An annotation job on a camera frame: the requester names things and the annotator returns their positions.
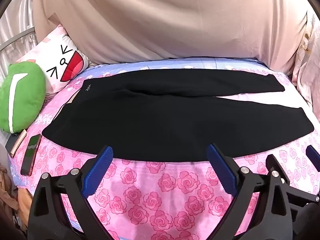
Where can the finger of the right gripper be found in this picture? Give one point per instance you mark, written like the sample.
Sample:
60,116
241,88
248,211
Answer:
313,156

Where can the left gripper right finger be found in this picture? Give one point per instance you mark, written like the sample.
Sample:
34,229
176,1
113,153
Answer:
241,183

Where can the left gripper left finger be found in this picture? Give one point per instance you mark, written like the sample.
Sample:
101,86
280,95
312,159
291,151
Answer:
48,218

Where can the black pants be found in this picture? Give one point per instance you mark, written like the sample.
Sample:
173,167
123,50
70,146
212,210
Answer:
173,115

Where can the dark smartphone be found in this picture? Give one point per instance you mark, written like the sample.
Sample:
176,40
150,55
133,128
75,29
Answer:
30,154

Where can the rose gold smartphone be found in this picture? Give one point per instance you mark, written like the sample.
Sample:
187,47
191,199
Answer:
17,143

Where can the pale pink crumpled blanket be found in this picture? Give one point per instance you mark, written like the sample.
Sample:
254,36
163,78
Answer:
306,71

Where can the green plush pillow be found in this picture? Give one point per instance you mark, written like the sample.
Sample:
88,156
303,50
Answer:
22,96

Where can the white cartoon face pillow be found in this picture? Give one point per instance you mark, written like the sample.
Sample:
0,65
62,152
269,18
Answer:
59,58

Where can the beige curtain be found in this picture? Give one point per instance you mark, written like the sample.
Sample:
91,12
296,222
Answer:
110,31

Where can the metal bed rail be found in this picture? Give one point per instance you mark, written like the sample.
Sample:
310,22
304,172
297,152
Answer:
16,37

